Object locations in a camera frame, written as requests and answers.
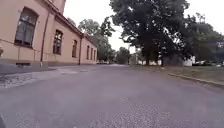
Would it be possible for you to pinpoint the small tree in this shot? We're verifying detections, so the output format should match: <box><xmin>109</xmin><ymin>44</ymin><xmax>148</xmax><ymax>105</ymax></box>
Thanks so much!
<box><xmin>115</xmin><ymin>46</ymin><xmax>132</xmax><ymax>65</ymax></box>

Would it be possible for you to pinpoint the white building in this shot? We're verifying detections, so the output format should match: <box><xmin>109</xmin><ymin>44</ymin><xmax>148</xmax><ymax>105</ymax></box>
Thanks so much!
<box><xmin>138</xmin><ymin>54</ymin><xmax>197</xmax><ymax>67</ymax></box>

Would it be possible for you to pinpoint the beige building with arched windows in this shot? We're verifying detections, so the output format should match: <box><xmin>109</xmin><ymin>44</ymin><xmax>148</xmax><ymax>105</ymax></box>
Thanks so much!
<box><xmin>0</xmin><ymin>0</ymin><xmax>99</xmax><ymax>67</ymax></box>

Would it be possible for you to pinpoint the cobblestone pavement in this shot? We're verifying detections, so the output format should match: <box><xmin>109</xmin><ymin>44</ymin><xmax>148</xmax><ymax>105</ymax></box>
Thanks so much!
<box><xmin>0</xmin><ymin>64</ymin><xmax>101</xmax><ymax>89</ymax></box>

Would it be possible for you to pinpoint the grey asphalt road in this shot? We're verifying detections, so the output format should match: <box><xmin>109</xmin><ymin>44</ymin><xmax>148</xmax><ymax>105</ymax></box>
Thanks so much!
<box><xmin>0</xmin><ymin>63</ymin><xmax>224</xmax><ymax>128</ymax></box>

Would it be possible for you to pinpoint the stone kerb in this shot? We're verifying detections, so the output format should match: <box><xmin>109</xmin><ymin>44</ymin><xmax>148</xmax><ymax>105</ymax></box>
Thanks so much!
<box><xmin>168</xmin><ymin>72</ymin><xmax>224</xmax><ymax>88</ymax></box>

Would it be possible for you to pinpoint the grass strip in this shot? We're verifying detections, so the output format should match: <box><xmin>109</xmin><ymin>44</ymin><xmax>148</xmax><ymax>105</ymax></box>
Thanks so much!
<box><xmin>133</xmin><ymin>64</ymin><xmax>224</xmax><ymax>84</ymax></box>

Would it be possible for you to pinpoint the leafy tree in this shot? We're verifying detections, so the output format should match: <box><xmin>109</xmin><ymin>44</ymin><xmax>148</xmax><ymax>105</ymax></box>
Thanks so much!
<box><xmin>78</xmin><ymin>18</ymin><xmax>116</xmax><ymax>64</ymax></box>

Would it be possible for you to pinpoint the huge dark tree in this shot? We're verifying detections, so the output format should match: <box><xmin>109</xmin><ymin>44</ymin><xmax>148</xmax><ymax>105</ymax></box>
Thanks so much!
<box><xmin>109</xmin><ymin>0</ymin><xmax>194</xmax><ymax>67</ymax></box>

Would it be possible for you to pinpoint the broad tree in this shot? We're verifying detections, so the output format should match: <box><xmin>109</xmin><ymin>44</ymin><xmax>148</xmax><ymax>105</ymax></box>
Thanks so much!
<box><xmin>186</xmin><ymin>13</ymin><xmax>224</xmax><ymax>64</ymax></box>

